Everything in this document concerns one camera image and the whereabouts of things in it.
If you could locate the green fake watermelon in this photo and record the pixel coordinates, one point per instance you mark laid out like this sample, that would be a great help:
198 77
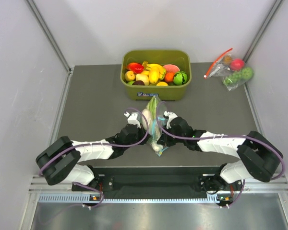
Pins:
180 78

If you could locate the yellow fake apple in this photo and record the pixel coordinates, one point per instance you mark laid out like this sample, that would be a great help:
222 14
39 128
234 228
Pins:
129 76

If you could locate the red fake apple in bag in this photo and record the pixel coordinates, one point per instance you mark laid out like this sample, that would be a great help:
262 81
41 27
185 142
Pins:
237 64

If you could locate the blue tub label sticker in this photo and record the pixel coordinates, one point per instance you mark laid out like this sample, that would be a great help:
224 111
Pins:
142 94

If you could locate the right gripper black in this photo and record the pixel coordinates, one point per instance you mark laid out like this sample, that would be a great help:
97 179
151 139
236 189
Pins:
165 141

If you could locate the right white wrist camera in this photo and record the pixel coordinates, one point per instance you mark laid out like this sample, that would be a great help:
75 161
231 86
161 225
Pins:
169 116

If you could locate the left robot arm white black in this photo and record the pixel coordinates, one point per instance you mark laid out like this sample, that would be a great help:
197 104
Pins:
60 161

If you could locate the green fake grapes in bag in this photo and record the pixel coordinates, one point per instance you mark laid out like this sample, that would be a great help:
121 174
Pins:
232 78

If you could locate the orange fake tangerine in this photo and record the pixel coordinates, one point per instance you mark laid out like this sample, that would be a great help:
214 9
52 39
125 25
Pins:
169 77

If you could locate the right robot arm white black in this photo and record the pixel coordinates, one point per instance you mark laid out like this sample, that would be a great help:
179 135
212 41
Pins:
257 157

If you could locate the green bumpy fake fruit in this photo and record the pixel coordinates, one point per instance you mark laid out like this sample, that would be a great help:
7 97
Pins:
247 73

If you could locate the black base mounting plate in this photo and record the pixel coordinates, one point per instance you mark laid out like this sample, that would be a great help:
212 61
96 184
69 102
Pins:
199 179

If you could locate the yellow fake lemon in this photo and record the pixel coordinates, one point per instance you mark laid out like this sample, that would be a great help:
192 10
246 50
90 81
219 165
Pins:
154 75

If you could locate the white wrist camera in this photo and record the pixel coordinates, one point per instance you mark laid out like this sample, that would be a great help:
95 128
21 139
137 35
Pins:
132 118
169 116

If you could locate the pink fake peach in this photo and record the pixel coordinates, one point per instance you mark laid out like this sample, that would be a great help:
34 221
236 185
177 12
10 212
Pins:
171 68

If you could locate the red fake pepper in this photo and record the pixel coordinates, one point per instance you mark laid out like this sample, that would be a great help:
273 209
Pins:
135 67

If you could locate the white fake radish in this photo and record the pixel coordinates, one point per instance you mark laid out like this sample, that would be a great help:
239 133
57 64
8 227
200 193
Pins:
147 120

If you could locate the red zip clear bag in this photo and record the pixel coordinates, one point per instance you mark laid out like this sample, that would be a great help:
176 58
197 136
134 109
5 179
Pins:
220 68

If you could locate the yellow fake banana bunch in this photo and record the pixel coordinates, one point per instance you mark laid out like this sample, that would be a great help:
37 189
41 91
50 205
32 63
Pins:
162 71

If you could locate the fake celery stalk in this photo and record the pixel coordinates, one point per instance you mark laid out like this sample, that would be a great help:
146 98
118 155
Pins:
152 105

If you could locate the yellow fake orange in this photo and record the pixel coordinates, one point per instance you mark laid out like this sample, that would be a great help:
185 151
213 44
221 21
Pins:
162 83

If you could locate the grey slotted cable duct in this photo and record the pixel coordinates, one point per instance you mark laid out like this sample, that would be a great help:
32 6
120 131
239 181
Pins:
88 198

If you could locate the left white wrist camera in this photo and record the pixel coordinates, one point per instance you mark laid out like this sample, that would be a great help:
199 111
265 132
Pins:
132 118

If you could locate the dark purple fake fruit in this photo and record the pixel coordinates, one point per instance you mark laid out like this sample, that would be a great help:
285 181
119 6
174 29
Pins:
138 83

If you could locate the beige fake pear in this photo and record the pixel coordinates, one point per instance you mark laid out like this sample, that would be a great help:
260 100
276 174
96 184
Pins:
144 78

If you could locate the blue zip clear bag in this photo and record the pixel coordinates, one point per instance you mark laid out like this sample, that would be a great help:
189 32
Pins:
156 134

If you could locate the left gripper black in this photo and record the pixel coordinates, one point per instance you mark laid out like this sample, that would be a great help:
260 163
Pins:
142 132

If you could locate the olive green plastic tub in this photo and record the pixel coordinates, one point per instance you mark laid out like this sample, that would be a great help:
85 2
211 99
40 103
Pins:
161 57

